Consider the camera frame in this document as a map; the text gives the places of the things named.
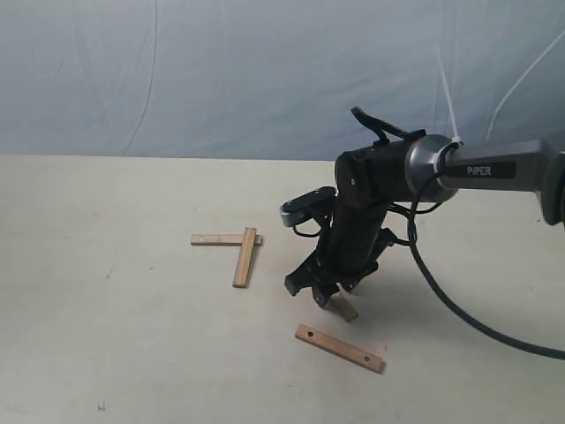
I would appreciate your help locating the grey backdrop cloth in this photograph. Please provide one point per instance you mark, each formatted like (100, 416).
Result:
(271, 79)

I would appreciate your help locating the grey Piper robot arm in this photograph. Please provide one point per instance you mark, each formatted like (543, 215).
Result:
(369, 181)

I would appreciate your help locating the white zip tie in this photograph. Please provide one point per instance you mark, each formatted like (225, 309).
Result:
(454, 139)

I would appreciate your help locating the wood strip with holes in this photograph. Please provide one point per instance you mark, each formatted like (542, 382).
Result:
(341, 349)

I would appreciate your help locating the short wood block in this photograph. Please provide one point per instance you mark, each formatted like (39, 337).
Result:
(339, 305)

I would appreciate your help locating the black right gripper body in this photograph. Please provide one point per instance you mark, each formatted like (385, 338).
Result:
(350, 241)

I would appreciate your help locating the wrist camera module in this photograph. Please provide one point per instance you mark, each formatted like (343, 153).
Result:
(319, 202)

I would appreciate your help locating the horizontal wood strip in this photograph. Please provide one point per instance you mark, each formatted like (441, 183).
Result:
(217, 239)

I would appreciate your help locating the upright-lying wood strip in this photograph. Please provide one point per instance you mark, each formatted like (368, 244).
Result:
(244, 258)

